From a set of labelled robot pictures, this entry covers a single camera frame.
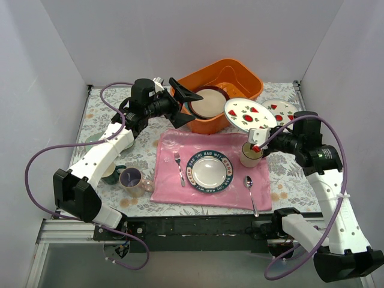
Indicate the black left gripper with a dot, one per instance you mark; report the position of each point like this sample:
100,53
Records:
174,105

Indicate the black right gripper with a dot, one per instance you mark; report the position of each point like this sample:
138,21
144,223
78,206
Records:
270,144

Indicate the dark red cream plate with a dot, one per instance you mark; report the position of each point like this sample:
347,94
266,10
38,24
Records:
212,104

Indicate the white watermelon pattern plate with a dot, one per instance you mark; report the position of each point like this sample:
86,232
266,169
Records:
245,114

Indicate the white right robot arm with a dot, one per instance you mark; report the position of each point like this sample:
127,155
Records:
342,251

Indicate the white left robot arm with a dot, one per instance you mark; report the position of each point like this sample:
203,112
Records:
75,188

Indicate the orange plastic bin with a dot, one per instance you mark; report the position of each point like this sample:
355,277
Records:
231,76

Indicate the beige enamel mug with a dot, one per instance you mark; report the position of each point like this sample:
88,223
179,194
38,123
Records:
250,155

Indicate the silver fork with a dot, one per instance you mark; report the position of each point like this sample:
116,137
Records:
178,161

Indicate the silver spoon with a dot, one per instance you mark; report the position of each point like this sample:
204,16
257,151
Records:
248,183

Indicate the pink satin placemat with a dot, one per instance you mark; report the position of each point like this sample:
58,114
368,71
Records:
168,188

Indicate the green rimmed white plate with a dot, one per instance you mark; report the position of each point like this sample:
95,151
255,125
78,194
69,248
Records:
209,171

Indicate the pink purple ceramic mug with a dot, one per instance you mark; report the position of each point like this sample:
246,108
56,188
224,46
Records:
135,184

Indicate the green rectangular ceramic plate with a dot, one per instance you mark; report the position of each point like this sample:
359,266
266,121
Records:
91,139

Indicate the dark green mug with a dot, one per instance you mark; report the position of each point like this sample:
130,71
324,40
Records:
112,173

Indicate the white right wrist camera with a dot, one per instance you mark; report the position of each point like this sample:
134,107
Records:
257,137

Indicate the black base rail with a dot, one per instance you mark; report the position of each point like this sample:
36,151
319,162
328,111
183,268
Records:
176,233

